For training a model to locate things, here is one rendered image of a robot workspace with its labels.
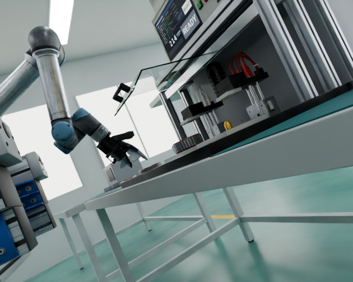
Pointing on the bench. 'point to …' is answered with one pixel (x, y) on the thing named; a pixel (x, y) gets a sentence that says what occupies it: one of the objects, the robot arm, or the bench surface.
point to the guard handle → (120, 91)
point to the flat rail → (247, 16)
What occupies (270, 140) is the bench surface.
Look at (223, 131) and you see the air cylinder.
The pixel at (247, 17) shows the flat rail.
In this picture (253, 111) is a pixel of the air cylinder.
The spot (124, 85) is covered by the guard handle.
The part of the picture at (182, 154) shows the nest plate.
